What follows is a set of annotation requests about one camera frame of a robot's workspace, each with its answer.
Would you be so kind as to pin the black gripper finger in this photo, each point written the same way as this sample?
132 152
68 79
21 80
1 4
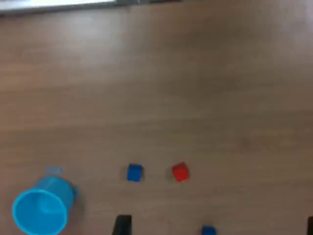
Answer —
310 226
123 226

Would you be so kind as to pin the red cube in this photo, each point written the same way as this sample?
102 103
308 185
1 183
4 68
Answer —
180 171

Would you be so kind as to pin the blue plastic cup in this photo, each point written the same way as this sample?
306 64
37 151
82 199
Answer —
39 213

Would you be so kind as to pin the light blue tape piece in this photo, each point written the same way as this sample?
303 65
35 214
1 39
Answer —
53 170

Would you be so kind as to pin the blue cube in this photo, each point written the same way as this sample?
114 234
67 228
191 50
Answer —
208 231
134 172

